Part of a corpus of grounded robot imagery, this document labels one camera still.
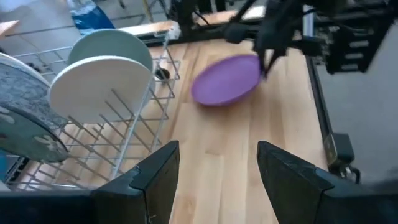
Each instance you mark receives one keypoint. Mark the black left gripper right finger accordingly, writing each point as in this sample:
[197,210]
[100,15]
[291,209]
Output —
[311,202]

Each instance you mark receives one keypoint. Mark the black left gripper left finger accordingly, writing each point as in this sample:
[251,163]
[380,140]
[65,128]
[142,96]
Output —
[109,208]

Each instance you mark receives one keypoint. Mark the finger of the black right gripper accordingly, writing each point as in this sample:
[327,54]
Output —
[262,63]
[273,60]

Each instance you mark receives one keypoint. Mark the purple plate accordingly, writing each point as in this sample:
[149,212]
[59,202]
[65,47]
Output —
[227,81]

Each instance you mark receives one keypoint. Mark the large plain blue plate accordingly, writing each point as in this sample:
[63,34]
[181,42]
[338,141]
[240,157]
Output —
[2,165]

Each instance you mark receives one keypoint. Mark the off-white plate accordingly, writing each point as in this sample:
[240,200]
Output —
[93,84]

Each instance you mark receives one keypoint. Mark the grey lace-patterned plate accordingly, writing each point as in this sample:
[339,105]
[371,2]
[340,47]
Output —
[18,90]

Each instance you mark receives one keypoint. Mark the light teal plate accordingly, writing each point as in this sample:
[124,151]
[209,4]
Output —
[109,43]

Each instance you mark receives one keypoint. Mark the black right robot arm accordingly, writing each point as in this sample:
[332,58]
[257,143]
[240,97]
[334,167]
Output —
[351,46]

